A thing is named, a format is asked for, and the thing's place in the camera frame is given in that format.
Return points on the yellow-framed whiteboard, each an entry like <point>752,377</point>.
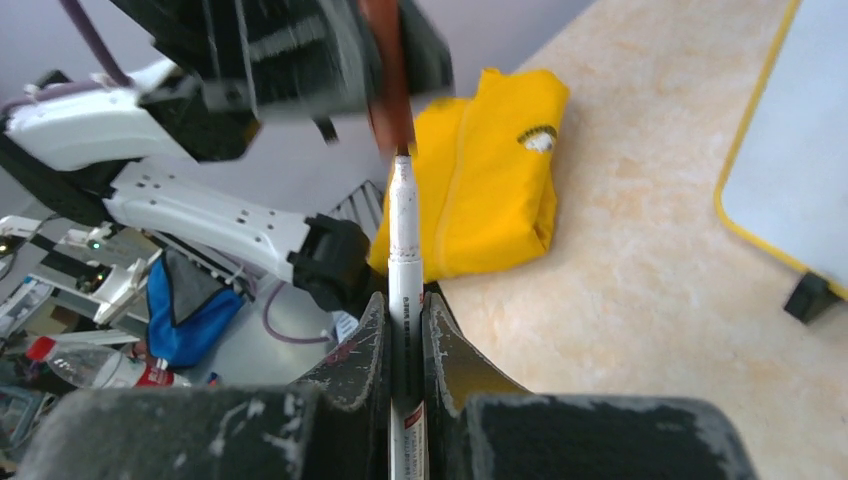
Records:
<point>783,186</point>

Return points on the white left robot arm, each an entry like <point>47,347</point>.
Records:
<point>228,66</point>

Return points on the red marker cap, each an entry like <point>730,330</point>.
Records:
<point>389,113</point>

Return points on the white marker pen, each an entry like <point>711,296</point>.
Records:
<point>408,444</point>

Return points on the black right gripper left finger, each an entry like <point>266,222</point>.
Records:
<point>345,430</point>

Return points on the black whiteboard foot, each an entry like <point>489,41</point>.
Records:
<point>811,298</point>

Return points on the plastic water bottle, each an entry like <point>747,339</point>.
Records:
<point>90,366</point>

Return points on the blue cloth bag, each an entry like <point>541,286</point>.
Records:
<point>188,310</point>

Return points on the yellow folded cloth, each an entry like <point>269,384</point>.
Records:
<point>483,167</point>

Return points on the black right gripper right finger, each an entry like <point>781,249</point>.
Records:
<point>459,381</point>

